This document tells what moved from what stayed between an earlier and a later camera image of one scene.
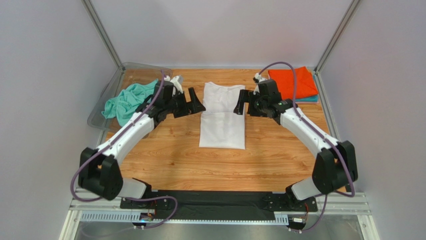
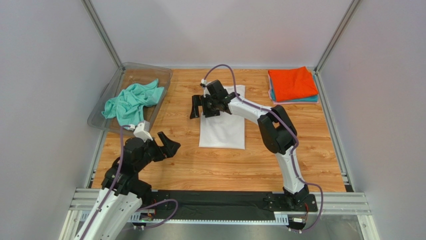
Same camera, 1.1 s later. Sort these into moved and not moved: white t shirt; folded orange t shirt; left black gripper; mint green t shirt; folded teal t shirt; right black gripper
Moved: left black gripper; right black gripper
Not moved: mint green t shirt; folded teal t shirt; white t shirt; folded orange t shirt
